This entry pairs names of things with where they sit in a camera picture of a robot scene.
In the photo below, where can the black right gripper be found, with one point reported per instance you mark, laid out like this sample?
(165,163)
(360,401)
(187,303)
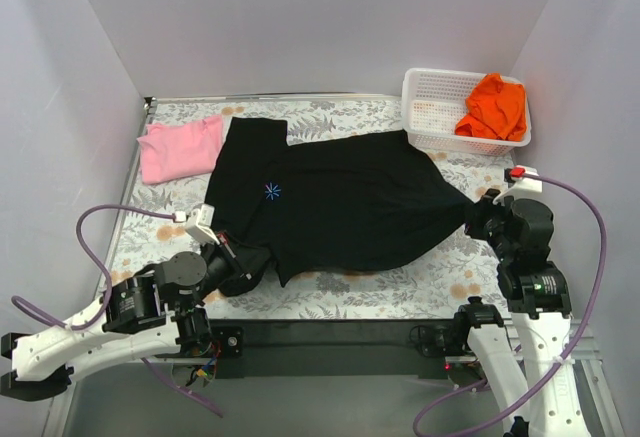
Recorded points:
(480,219)

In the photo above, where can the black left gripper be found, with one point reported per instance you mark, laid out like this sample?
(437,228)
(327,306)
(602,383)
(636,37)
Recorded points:
(236,261)

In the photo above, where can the black t shirt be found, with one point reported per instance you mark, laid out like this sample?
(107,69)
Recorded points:
(367,203)

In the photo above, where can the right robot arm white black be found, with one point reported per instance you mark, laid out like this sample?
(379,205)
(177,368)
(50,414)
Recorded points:
(534,383)

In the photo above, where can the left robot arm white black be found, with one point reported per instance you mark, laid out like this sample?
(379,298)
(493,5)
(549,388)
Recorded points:
(158,311)

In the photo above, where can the floral patterned table mat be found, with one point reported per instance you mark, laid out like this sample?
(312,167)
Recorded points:
(433,286)

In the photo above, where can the orange t shirt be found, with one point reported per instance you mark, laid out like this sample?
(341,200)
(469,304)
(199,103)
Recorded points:
(495,111)

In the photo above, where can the pink folded t shirt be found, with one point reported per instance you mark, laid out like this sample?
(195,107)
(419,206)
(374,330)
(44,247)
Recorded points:
(169,153)

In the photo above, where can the white plastic laundry basket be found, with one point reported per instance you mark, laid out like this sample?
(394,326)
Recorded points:
(433,101)

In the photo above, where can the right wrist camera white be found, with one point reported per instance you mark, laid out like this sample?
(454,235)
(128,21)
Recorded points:
(522,183)

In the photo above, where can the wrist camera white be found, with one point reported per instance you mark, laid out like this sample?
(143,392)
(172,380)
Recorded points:
(197,223)
(522,183)

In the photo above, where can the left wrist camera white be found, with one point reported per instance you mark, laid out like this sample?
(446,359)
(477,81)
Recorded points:
(197,223)

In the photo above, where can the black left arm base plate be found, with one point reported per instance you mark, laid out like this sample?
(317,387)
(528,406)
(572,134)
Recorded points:
(226,342)

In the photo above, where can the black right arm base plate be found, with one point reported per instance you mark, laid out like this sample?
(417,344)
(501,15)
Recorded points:
(438,340)

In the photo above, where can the aluminium frame rail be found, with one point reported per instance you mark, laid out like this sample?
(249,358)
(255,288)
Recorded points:
(306,378)

